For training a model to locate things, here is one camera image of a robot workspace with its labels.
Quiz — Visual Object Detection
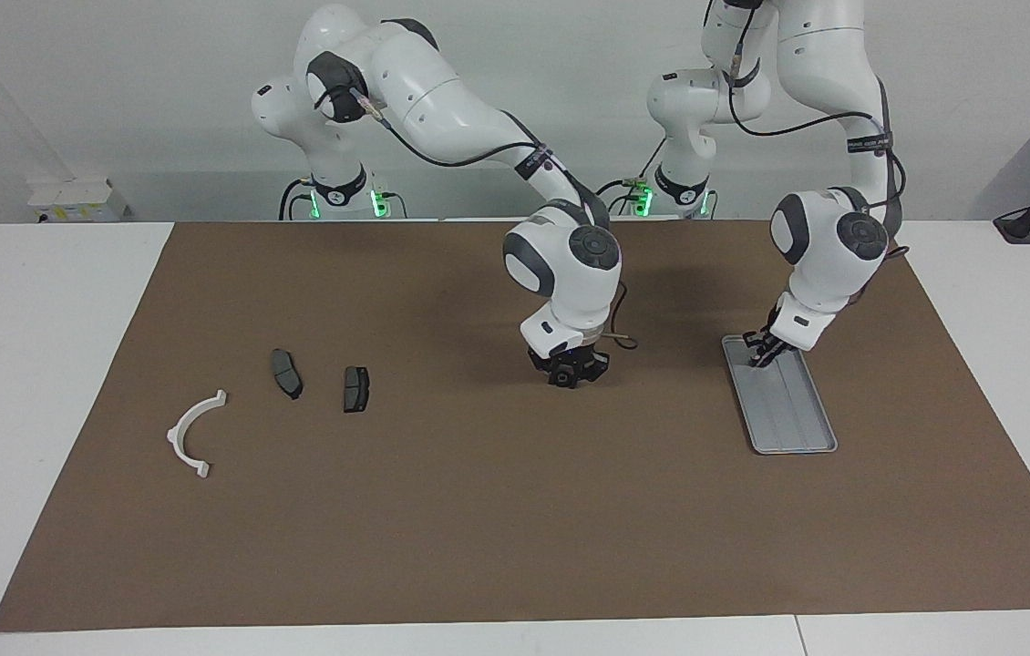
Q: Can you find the silver metal tray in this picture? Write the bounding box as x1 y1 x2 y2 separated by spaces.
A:
721 333 839 456

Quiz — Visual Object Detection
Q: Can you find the brown table mat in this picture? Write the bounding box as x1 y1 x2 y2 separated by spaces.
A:
0 219 1030 633

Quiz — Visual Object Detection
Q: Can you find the short grey brake pad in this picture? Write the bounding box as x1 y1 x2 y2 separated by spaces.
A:
343 365 371 415

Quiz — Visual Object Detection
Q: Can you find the long grey brake pad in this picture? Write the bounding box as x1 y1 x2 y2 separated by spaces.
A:
271 348 304 401

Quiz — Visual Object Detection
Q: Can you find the white power box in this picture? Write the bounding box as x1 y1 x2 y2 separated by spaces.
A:
26 177 129 225

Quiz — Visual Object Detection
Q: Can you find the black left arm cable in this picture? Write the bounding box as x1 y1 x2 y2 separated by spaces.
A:
597 0 910 306

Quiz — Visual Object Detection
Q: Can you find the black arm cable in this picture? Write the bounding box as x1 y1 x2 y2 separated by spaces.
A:
597 0 910 306
324 87 640 352

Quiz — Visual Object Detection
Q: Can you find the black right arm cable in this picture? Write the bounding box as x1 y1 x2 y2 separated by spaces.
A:
324 87 640 352

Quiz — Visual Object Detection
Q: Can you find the white semicircular plastic bracket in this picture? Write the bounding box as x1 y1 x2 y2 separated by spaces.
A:
167 389 229 480

